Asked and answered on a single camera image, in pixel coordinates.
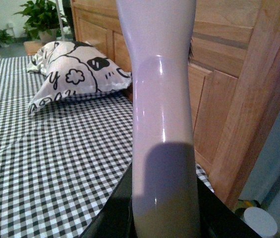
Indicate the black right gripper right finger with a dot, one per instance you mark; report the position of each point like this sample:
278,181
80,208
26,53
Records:
217,221

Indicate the large potted green plant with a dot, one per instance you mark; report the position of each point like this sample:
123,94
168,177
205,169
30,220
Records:
42,20

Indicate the black white cartoon pillow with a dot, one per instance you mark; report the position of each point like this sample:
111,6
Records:
74,69

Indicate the beige hand brush black bristles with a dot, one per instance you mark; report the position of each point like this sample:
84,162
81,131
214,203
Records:
164,183

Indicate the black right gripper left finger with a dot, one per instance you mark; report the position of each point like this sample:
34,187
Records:
115,220

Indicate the small potted green plant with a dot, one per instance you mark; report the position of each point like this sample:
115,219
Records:
5,38

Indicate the white floor lamp pole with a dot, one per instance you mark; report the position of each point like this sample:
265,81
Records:
60,21

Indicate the wooden headboard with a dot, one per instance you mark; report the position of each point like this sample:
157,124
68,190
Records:
234,84

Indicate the black white checkered bedsheet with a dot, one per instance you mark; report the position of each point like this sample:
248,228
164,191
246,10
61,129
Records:
58,167

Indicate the white cylindrical container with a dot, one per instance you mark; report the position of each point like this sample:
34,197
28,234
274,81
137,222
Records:
260,221

